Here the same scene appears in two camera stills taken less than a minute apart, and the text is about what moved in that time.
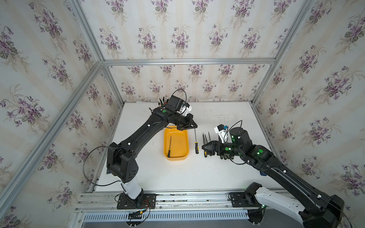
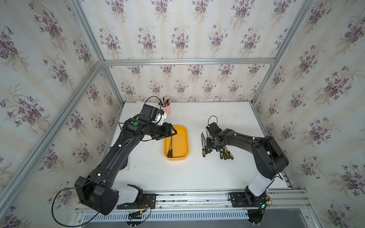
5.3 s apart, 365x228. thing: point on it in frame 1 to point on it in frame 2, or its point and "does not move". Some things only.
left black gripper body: (183, 122) to (161, 131)
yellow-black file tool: (196, 149) to (171, 149)
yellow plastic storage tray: (179, 145) does not move
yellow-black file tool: (168, 153) does not move
